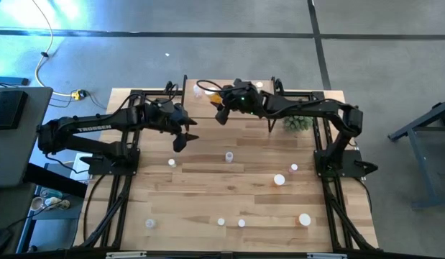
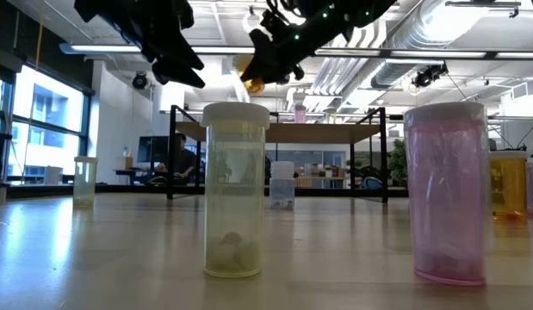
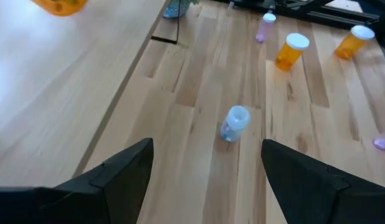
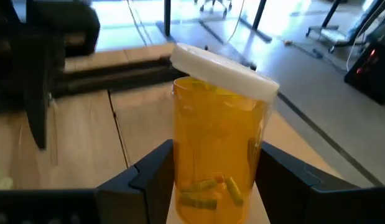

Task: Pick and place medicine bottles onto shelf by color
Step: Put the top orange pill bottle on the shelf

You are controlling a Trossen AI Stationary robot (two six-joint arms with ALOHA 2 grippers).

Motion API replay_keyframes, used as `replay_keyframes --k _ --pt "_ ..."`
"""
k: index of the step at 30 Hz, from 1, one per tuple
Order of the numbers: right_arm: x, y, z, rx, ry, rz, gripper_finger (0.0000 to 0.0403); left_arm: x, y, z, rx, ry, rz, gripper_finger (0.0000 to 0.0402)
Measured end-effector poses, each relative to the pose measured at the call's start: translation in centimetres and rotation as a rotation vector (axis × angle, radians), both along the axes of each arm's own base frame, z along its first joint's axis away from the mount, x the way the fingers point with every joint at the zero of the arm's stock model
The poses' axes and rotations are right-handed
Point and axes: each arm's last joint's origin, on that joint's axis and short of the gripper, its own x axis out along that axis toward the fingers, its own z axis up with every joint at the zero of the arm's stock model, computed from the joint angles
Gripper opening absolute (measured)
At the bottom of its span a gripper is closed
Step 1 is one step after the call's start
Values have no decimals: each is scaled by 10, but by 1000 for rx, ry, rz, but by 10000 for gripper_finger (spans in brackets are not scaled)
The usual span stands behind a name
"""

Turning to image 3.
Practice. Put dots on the large orange pill bottle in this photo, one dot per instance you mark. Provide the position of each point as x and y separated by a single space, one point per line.
287 56
347 46
60 6

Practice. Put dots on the clear blue pill bottle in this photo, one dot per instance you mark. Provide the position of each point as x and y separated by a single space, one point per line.
235 121

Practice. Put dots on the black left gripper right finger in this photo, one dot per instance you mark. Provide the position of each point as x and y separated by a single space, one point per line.
304 193

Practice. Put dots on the wooden shelf with black legs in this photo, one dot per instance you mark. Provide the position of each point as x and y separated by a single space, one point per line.
55 77

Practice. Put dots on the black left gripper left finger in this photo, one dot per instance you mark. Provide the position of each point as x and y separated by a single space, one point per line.
117 186

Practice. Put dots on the green potted plant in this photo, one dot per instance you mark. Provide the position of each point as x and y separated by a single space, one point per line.
175 9

